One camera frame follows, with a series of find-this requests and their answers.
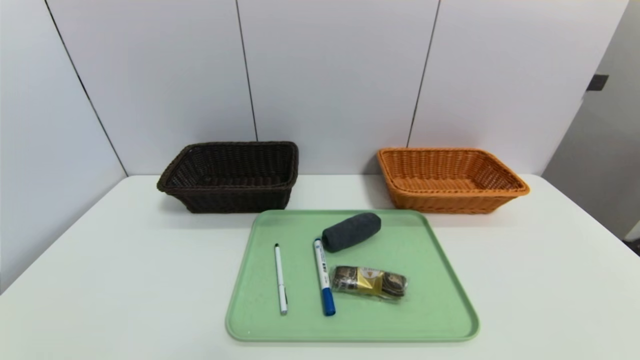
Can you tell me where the green plastic tray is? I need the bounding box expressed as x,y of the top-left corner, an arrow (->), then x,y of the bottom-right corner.
225,209 -> 481,344

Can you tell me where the dark grey cloth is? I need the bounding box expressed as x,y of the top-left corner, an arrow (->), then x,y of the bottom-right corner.
321,212 -> 382,253

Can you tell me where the white marker with blue cap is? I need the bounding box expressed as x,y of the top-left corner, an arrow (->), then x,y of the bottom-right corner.
313,238 -> 337,317

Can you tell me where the orange wicker basket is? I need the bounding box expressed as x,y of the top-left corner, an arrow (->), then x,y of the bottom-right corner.
376,147 -> 531,215

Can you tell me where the Ferrero Rocher chocolate pack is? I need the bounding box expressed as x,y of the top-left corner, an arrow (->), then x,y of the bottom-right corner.
329,265 -> 408,301

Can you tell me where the slim white pen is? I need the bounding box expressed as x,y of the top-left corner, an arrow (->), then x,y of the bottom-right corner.
274,243 -> 289,316

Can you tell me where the dark brown wicker basket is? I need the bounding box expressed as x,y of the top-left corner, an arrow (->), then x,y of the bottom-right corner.
156,141 -> 300,214

